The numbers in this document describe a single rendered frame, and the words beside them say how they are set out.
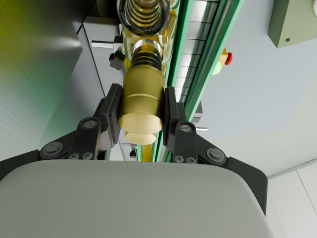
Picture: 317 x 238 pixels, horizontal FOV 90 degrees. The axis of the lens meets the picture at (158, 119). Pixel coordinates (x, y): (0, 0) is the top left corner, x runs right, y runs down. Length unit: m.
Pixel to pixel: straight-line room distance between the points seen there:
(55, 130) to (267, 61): 0.67
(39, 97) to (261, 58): 0.65
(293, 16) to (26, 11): 0.52
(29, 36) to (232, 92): 0.70
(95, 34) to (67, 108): 0.19
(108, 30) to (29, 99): 0.26
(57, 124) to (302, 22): 0.59
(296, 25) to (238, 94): 0.34
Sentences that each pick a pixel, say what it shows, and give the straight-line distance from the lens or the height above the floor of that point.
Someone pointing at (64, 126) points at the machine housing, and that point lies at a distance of 0.34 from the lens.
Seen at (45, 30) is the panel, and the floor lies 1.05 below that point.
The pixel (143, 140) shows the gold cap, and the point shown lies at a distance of 0.18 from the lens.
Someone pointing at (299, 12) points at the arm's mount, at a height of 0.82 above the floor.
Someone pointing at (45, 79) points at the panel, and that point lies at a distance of 0.24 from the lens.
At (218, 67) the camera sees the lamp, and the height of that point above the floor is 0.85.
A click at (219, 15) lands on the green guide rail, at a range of 0.38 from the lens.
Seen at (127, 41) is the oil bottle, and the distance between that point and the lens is 0.18.
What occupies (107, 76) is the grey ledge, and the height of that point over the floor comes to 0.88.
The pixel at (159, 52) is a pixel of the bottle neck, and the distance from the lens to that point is 0.16.
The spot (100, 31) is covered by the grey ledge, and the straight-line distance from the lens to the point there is 0.43.
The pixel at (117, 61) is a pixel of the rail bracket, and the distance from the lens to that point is 0.29.
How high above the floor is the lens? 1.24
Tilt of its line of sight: 34 degrees down
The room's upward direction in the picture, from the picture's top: 179 degrees counter-clockwise
